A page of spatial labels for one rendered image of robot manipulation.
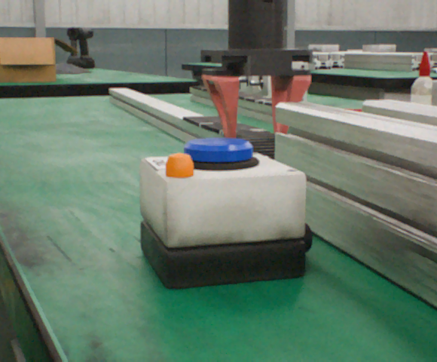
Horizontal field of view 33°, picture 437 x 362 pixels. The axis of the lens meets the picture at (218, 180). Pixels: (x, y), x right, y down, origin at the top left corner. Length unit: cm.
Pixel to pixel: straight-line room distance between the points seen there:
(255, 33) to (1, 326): 125
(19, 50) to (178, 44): 957
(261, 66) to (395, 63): 306
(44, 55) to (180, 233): 225
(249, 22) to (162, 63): 1130
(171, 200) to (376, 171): 12
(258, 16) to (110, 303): 42
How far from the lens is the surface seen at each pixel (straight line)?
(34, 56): 261
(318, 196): 49
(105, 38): 1177
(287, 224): 40
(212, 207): 39
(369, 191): 43
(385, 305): 38
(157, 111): 116
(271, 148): 73
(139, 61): 1191
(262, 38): 73
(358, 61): 403
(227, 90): 72
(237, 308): 37
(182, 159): 38
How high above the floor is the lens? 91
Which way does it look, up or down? 11 degrees down
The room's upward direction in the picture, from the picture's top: straight up
